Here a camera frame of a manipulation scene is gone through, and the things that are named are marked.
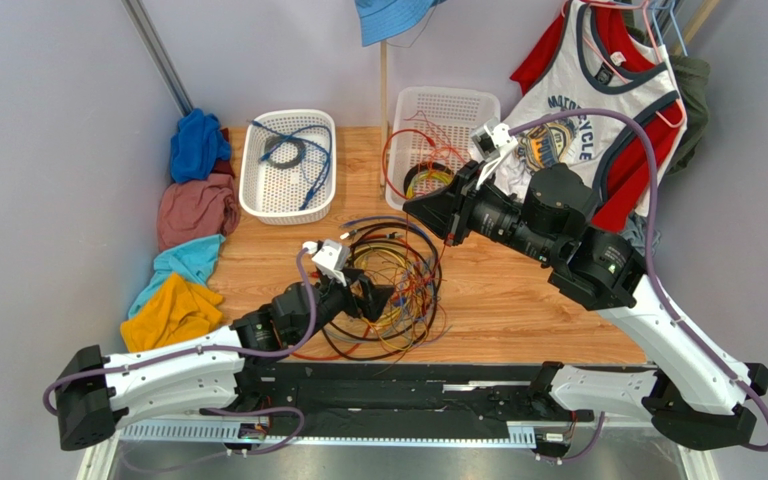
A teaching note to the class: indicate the folded blue jeans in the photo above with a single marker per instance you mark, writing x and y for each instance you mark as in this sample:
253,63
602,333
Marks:
635,232

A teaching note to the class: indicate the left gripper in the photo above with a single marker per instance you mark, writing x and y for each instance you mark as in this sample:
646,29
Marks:
373,297

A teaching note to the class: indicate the blue cloth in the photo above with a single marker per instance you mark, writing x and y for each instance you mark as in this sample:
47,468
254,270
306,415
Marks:
197,146

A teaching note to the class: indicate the blue bucket hat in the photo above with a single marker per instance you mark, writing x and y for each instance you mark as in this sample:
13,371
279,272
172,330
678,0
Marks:
381,20

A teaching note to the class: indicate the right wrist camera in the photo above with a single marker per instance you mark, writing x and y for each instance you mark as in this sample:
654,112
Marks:
490,145

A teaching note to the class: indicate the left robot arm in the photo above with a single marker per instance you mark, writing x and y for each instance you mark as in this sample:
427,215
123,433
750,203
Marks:
97,395

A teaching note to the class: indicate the green garment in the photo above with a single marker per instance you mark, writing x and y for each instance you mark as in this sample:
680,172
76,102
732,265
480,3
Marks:
690,106

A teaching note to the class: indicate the white motorcycle tank top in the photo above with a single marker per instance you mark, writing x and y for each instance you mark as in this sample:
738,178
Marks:
587,59

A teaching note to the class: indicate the teal cloth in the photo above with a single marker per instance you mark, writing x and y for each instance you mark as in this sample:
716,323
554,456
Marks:
195,261

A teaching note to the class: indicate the aluminium corner profile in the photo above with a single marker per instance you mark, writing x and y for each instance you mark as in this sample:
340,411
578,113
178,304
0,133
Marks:
155,47

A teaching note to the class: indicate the left white basket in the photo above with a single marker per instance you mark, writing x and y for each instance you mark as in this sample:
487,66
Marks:
288,167

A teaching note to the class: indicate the right white basket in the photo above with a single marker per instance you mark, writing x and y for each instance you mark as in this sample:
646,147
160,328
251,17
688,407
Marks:
430,138

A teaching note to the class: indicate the pink cloth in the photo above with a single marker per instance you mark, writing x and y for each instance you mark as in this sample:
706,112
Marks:
196,209

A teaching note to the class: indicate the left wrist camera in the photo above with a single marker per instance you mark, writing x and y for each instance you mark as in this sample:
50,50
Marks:
330,258

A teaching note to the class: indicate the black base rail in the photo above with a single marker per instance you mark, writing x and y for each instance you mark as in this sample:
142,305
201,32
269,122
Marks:
402,401

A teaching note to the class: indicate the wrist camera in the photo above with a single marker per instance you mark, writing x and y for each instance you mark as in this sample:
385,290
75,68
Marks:
490,145
330,258

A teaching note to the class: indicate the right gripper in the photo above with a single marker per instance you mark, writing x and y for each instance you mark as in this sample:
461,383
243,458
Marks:
457,207

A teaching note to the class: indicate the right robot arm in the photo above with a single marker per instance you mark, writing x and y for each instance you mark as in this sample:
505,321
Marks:
695,394

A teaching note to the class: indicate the white basket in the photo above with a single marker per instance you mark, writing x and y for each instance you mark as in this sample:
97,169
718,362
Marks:
430,138
288,167

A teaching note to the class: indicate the yellow cloth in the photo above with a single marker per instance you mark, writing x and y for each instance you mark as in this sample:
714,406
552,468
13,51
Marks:
178,311

